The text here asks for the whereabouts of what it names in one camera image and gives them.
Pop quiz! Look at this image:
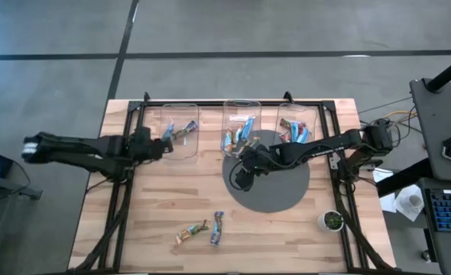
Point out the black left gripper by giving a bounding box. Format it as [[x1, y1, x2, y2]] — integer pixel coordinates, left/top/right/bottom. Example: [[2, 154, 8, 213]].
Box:
[[128, 125, 174, 161]]

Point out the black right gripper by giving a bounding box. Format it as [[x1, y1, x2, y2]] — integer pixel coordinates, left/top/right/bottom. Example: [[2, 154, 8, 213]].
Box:
[[235, 144, 284, 192]]

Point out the light blue granola bar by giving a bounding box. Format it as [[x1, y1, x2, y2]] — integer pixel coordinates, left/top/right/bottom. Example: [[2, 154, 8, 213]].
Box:
[[162, 121, 175, 141]]

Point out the green orange granola bar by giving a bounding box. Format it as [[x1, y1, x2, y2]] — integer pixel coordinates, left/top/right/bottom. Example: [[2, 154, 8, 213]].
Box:
[[238, 136, 261, 154], [175, 219, 210, 245]]

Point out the orange blue granola bar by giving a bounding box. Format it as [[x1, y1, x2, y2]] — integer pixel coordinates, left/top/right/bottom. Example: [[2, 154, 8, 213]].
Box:
[[222, 128, 235, 156]]

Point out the clear plastic bin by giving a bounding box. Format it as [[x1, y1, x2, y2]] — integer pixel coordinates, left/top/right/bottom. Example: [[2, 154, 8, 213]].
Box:
[[159, 102, 200, 161], [276, 102, 319, 160], [220, 99, 263, 158]]

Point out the grey round woven placemat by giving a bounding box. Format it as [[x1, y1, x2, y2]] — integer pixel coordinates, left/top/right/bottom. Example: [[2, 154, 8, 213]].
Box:
[[221, 129, 310, 214]]

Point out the small plant in white pot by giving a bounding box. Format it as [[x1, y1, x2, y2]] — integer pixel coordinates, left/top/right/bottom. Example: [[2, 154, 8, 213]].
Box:
[[316, 209, 345, 233]]

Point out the white paper sheet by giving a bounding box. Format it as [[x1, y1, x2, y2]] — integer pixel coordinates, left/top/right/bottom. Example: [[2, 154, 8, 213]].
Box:
[[372, 167, 398, 214]]

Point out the white paper napkin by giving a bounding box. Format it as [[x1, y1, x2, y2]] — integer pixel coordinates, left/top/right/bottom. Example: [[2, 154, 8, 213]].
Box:
[[392, 184, 425, 222]]

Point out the grey metal stand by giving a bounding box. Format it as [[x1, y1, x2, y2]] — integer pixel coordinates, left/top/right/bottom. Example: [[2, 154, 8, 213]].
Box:
[[0, 171, 43, 202]]

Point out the white cup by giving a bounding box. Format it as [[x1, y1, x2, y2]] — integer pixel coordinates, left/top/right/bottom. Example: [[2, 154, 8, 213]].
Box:
[[407, 193, 424, 210]]

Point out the black pole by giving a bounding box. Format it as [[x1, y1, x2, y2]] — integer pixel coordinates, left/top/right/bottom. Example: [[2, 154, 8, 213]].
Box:
[[425, 51, 451, 93]]

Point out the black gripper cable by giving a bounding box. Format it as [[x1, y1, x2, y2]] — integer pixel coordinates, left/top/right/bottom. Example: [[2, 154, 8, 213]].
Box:
[[228, 162, 249, 190]]

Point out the black aluminium rig frame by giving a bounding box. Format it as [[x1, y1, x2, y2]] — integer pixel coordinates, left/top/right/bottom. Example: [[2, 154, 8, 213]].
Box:
[[67, 90, 394, 274]]

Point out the yellow cable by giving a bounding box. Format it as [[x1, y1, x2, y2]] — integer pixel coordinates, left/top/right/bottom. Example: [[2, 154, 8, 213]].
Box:
[[381, 109, 417, 124]]

